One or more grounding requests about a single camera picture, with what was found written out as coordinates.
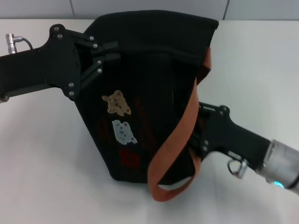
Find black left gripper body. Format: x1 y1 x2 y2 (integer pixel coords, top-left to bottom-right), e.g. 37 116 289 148
0 24 81 101

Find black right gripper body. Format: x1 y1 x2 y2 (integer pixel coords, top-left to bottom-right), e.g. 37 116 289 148
196 105 269 168

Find black food bag orange straps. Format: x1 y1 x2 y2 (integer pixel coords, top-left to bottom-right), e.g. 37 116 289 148
76 9 220 203

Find silver right gripper cable plug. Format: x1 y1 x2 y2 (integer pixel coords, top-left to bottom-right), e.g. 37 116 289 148
228 151 248 179

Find silver gripper cable plug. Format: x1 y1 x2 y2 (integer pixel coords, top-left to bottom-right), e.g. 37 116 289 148
228 151 248 179
6 33 33 55

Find silver left gripper cable plug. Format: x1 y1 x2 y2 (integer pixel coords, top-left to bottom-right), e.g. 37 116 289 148
6 33 33 55

